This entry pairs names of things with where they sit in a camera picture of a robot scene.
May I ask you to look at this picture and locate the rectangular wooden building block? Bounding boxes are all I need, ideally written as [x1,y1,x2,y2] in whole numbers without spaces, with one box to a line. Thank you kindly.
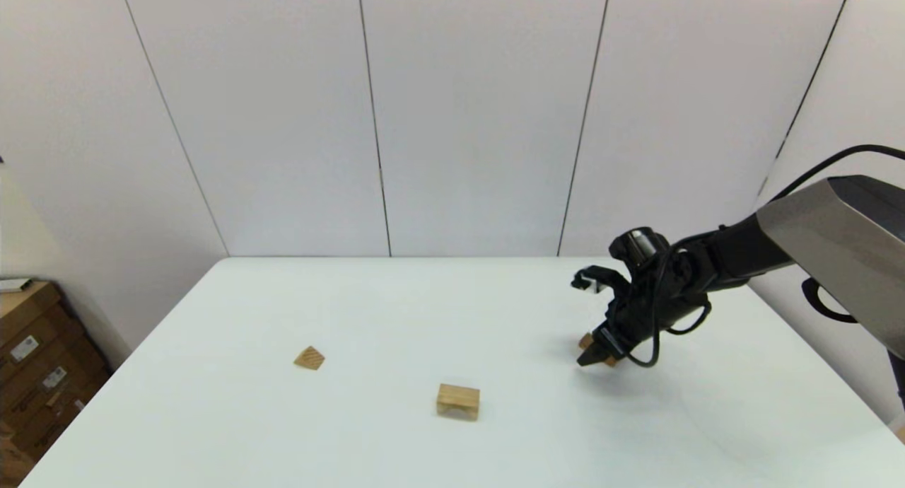
[578,332,621,368]

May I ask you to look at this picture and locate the arched wooden building block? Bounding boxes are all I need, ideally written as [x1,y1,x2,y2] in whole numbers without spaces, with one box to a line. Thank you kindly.
[436,383,481,422]

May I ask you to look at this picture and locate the brown cardboard box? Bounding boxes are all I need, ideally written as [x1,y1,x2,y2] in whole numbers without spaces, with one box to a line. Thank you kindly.
[0,281,66,346]
[0,384,114,488]
[0,345,112,431]
[0,306,89,388]

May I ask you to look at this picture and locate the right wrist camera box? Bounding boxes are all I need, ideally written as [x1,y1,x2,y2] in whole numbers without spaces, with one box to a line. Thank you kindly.
[571,266,631,295]

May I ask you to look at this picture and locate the short black cable loop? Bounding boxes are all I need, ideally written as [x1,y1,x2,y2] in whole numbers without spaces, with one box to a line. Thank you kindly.
[802,277,858,325]

